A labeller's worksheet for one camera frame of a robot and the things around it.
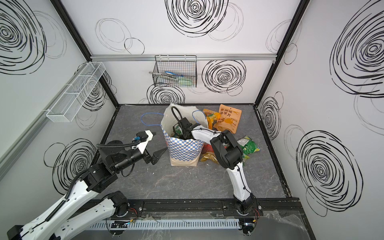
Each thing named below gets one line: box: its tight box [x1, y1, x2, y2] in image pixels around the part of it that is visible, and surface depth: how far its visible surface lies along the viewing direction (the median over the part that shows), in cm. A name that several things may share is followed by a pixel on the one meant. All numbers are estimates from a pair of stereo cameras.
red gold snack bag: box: [200, 143, 218, 162], surface depth 88 cm
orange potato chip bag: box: [213, 104, 242, 134], surface depth 111 cm
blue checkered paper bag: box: [160, 103, 208, 167], surface depth 77 cm
